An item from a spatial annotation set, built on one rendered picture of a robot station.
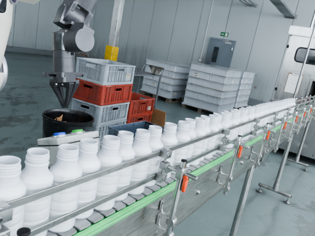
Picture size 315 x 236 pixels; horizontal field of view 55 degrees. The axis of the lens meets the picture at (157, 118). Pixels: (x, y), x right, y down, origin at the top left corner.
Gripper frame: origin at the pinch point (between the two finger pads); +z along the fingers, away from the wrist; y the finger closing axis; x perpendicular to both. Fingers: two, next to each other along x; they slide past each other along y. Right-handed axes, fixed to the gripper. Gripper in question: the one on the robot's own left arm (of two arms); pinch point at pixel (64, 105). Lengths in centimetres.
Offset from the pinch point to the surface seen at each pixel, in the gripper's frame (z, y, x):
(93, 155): 7.0, -19.7, -20.3
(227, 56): -68, 1078, 65
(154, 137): 7.4, 2.8, -25.6
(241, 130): 16, 74, -44
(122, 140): 5.9, -9.3, -21.8
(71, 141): 7.6, -8.9, -8.1
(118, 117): 45, 250, 103
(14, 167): 4.7, -37.0, -17.1
